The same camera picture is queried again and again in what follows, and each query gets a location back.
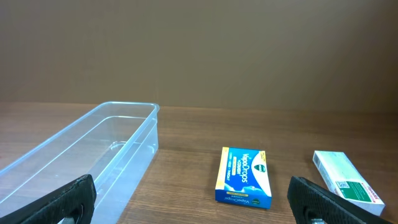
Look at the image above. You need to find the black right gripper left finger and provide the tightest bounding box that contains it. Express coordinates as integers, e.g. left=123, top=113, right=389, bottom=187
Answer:
left=1, top=174, right=96, bottom=224

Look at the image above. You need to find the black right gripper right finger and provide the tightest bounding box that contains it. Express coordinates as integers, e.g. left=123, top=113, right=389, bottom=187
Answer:
left=287, top=176, right=391, bottom=224

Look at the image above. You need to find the white green caplets box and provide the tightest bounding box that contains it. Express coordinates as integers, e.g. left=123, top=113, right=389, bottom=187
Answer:
left=313, top=151, right=385, bottom=216

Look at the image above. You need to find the blue VapoDrops box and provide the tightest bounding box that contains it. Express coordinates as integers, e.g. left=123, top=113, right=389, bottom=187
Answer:
left=215, top=147, right=272, bottom=209

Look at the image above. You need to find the clear plastic container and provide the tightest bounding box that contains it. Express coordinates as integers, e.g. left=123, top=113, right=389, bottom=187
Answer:
left=1, top=101, right=160, bottom=223

